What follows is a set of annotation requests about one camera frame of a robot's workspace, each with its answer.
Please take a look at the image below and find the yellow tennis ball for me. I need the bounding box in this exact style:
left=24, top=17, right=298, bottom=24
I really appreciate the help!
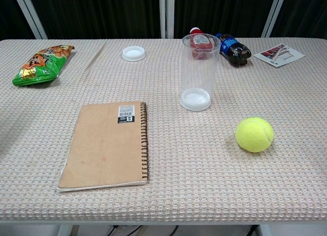
left=235, top=116, right=275, bottom=153

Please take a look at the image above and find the clear plastic cup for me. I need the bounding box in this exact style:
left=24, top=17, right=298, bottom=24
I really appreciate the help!
left=179, top=33, right=222, bottom=111

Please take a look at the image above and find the beige woven tablecloth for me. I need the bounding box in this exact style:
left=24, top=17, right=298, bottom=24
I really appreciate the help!
left=0, top=37, right=327, bottom=222

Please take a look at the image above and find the white plastic lid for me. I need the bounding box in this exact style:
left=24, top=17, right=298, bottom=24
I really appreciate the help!
left=122, top=46, right=146, bottom=62

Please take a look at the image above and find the brown spiral notebook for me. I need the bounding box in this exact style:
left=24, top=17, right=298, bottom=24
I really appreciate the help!
left=56, top=101, right=149, bottom=193

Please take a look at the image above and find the red cola bottle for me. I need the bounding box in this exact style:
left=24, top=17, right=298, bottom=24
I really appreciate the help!
left=189, top=27, right=216, bottom=61

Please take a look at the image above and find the blue label cola bottle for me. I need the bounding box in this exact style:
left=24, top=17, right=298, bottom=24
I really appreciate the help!
left=215, top=33, right=252, bottom=67

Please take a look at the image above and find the printed picture card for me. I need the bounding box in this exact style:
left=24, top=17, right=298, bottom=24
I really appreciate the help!
left=253, top=43, right=306, bottom=67

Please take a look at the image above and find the green snack bag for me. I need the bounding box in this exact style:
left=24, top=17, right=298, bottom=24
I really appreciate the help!
left=12, top=44, right=75, bottom=87

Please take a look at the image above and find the white metal frame post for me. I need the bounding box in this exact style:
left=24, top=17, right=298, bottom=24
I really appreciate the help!
left=261, top=0, right=288, bottom=38
left=158, top=0, right=175, bottom=39
left=11, top=0, right=49, bottom=39

